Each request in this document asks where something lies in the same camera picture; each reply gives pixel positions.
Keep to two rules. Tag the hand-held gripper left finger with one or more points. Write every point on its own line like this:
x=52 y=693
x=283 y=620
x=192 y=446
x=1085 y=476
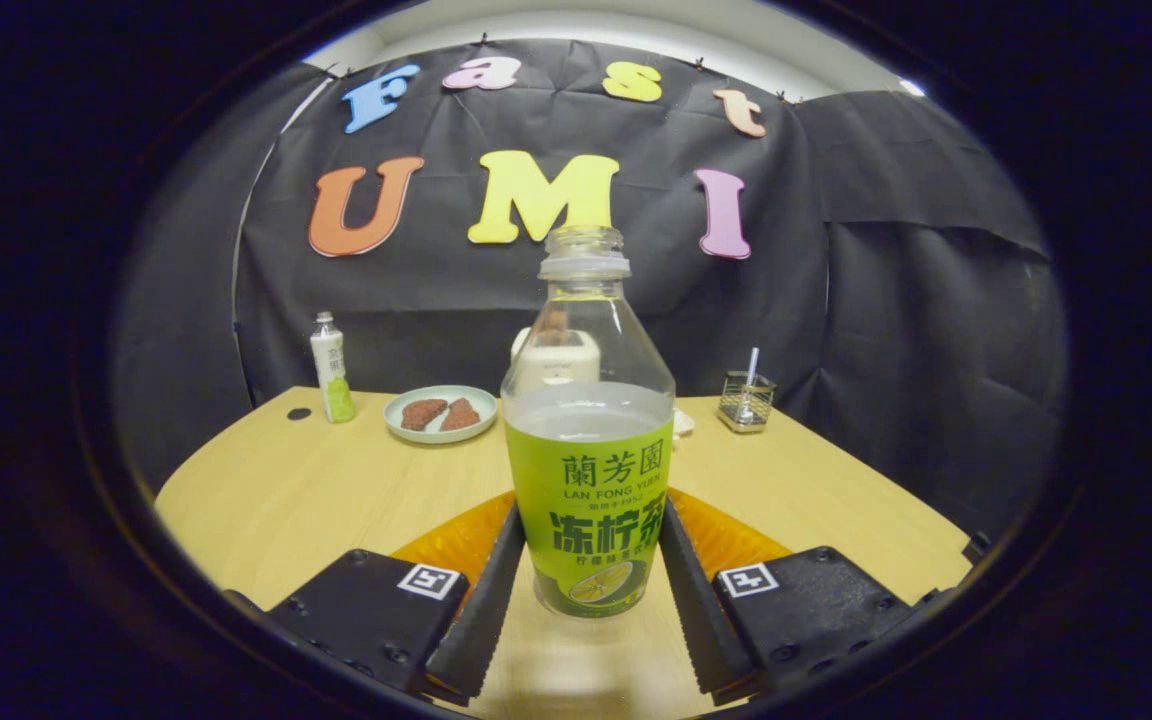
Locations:
x=486 y=610

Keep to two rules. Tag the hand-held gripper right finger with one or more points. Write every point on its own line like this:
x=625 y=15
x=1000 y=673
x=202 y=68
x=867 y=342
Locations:
x=701 y=610

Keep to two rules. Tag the green label juice bottle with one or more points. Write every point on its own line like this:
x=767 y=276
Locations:
x=586 y=480

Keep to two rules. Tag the small white bottle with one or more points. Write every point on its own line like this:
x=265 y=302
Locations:
x=333 y=375

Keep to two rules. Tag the pale green round plate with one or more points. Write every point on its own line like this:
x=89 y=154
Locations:
x=441 y=437

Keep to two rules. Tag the wooden table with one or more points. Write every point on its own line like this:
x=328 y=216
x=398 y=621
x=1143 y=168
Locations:
x=336 y=500

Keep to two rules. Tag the white divided tray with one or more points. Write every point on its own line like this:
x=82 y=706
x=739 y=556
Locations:
x=683 y=422

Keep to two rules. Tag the brown meat piece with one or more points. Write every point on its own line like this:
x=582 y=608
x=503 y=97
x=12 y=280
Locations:
x=461 y=415
x=422 y=414

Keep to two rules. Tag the white utensil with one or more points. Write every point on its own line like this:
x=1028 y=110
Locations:
x=752 y=362

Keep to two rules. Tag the white toaster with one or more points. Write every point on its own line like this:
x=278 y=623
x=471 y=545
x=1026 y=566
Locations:
x=520 y=348

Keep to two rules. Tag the black table clamp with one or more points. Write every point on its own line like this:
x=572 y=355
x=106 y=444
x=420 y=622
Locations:
x=978 y=547

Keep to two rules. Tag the black backdrop cloth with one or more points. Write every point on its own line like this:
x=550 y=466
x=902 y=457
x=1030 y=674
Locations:
x=836 y=300

